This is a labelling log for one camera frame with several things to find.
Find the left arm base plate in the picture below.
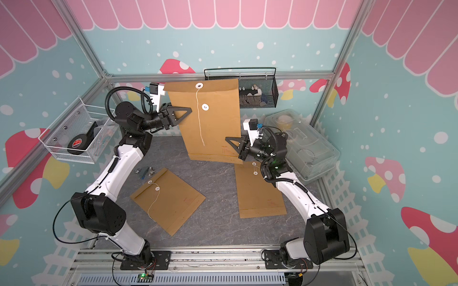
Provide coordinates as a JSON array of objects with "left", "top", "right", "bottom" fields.
[{"left": 120, "top": 251, "right": 171, "bottom": 271}]

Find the wrist white camera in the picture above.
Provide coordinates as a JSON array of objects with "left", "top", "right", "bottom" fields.
[
  {"left": 144, "top": 83, "right": 165, "bottom": 106},
  {"left": 243, "top": 119, "right": 262, "bottom": 145}
]

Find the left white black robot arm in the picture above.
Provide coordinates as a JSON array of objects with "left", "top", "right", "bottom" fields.
[{"left": 68, "top": 87, "right": 192, "bottom": 269}]

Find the black tape roll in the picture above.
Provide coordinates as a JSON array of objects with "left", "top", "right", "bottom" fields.
[{"left": 68, "top": 134, "right": 89, "bottom": 156}]

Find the black wire mesh basket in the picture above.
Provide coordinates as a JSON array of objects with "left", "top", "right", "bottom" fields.
[{"left": 203, "top": 67, "right": 279, "bottom": 108}]

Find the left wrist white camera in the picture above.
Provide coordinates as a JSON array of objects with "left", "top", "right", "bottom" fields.
[{"left": 144, "top": 83, "right": 165, "bottom": 106}]

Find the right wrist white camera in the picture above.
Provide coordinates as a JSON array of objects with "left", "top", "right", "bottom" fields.
[{"left": 243, "top": 119, "right": 262, "bottom": 145}]

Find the clear plastic storage box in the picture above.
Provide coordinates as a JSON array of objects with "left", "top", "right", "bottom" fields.
[{"left": 264, "top": 109, "right": 340, "bottom": 184}]

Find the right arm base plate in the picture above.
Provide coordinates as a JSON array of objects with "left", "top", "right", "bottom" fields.
[{"left": 261, "top": 249, "right": 314, "bottom": 271}]

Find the clear acrylic wall bin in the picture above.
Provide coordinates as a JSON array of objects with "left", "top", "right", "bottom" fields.
[{"left": 38, "top": 98, "right": 119, "bottom": 164}]

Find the brown kraft file bag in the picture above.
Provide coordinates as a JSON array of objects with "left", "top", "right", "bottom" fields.
[
  {"left": 234, "top": 162, "right": 287, "bottom": 219},
  {"left": 165, "top": 79, "right": 243, "bottom": 164},
  {"left": 130, "top": 168, "right": 206, "bottom": 236}
]

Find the green lit circuit board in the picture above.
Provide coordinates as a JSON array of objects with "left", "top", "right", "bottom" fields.
[{"left": 137, "top": 273, "right": 155, "bottom": 283}]

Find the small metal clip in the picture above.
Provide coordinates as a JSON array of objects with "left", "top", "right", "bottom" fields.
[{"left": 134, "top": 167, "right": 156, "bottom": 179}]

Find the aluminium front rail frame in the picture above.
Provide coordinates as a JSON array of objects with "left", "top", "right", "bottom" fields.
[{"left": 63, "top": 245, "right": 371, "bottom": 286}]

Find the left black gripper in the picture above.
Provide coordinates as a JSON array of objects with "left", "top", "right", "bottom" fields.
[{"left": 138, "top": 102, "right": 192, "bottom": 131}]

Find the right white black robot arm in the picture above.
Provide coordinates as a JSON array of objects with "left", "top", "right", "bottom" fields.
[{"left": 225, "top": 120, "right": 355, "bottom": 268}]

